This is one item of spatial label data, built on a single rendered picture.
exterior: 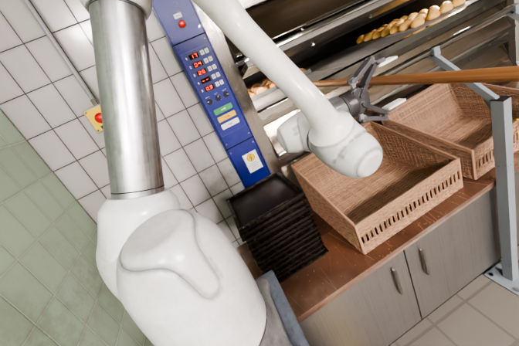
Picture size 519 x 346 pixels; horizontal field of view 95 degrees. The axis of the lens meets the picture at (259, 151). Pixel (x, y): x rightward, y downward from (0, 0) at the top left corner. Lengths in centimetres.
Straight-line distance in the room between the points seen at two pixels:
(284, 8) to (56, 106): 107
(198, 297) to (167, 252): 7
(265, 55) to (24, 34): 98
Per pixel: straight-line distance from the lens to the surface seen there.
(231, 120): 115
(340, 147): 51
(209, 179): 123
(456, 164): 128
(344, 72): 144
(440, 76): 77
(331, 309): 110
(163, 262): 33
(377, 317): 129
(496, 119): 124
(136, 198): 51
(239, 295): 38
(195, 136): 117
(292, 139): 63
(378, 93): 157
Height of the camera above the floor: 142
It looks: 20 degrees down
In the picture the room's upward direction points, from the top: 25 degrees counter-clockwise
